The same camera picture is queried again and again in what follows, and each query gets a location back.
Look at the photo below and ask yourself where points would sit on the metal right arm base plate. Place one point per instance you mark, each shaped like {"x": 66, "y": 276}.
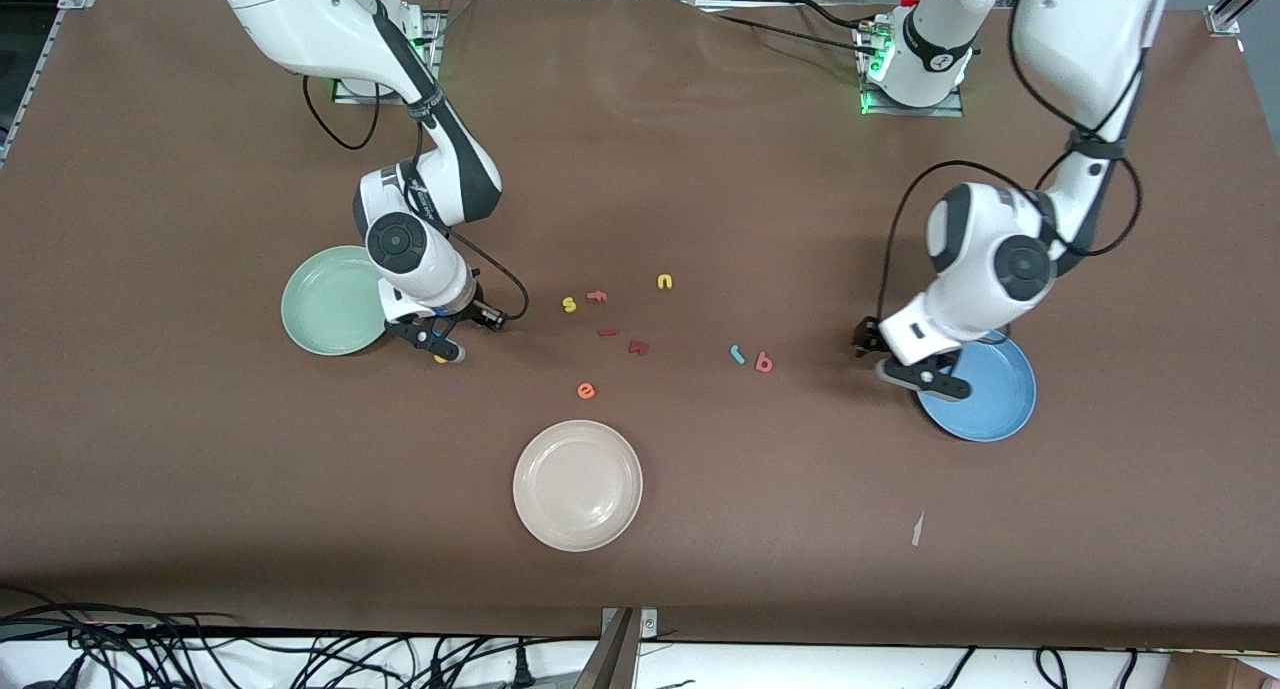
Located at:
{"x": 350, "y": 94}

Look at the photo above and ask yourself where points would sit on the pink foam letter q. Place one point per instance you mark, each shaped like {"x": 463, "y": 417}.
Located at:
{"x": 760, "y": 359}

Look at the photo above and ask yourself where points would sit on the small grey paper scrap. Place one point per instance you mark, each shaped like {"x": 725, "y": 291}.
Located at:
{"x": 917, "y": 529}

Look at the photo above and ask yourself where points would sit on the blue plate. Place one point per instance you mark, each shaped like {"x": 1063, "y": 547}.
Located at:
{"x": 990, "y": 399}

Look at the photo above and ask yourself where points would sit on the aluminium corner profile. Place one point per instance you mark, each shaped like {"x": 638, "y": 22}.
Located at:
{"x": 1235, "y": 4}

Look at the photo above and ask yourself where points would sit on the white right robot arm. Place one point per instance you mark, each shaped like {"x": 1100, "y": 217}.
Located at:
{"x": 300, "y": 19}

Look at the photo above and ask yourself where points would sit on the metal table edge bracket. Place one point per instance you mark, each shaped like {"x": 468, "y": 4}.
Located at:
{"x": 625, "y": 649}

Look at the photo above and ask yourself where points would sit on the light green plate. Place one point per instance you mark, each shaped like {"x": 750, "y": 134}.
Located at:
{"x": 330, "y": 304}

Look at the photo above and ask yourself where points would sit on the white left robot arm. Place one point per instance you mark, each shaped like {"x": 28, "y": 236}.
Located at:
{"x": 1080, "y": 29}

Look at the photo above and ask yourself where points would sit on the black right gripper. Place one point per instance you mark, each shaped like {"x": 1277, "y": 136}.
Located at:
{"x": 476, "y": 314}

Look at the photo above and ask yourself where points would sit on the beige white plate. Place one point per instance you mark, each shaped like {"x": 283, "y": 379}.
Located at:
{"x": 578, "y": 486}

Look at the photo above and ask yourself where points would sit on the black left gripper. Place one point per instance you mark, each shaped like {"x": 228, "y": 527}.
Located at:
{"x": 866, "y": 336}

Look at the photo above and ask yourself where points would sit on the brown cardboard box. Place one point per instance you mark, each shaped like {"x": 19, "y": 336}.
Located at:
{"x": 1220, "y": 672}

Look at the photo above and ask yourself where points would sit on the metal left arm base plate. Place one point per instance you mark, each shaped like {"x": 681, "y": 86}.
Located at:
{"x": 915, "y": 112}

